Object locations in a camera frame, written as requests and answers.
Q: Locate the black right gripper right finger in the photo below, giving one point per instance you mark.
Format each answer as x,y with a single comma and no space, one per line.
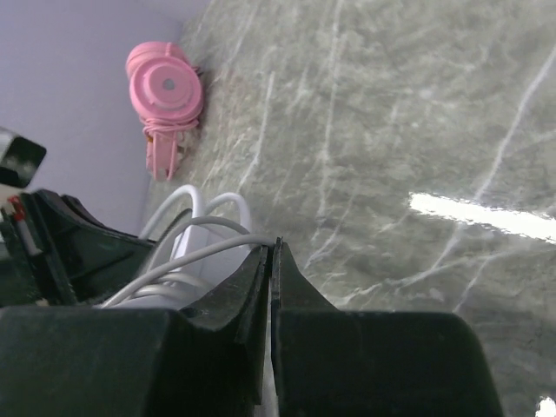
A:
333,362

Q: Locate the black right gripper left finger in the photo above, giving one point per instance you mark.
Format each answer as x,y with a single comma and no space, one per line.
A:
204,360

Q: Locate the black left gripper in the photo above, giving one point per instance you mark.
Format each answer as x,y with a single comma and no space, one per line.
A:
59,254

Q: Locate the white headphones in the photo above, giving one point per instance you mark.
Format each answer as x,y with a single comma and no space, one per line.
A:
196,254

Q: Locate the pink headphones with cable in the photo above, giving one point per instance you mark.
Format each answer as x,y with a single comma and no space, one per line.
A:
166,92

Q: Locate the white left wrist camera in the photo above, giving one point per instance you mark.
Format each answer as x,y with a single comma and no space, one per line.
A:
20,159

